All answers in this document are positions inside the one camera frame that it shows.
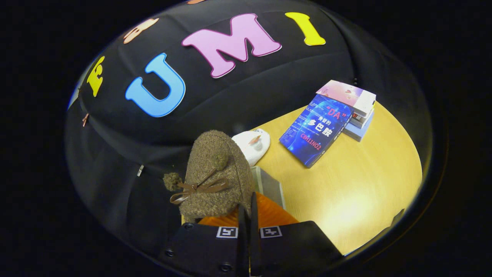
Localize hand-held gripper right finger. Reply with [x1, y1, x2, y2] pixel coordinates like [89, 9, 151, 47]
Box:
[250, 192, 343, 277]

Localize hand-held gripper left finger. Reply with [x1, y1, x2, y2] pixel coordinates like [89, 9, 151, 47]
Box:
[165, 204, 249, 277]

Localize grey fabric storage box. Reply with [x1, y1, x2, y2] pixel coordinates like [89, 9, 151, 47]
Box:
[251, 165, 287, 210]

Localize brown fuzzy shoe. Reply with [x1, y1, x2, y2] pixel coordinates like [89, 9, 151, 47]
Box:
[163, 130, 255, 224]

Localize white plush toy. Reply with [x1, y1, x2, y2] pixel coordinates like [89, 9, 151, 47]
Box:
[232, 128, 271, 167]

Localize black backdrop cloth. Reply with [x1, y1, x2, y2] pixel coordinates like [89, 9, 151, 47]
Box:
[65, 0, 433, 250]

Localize pale blue book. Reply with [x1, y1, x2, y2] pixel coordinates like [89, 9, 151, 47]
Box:
[342, 112, 374, 143]

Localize grey book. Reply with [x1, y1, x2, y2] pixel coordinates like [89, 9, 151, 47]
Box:
[350, 108, 376, 130]

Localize pink cover book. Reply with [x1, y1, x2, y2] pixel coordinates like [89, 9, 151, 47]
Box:
[316, 80, 377, 118]

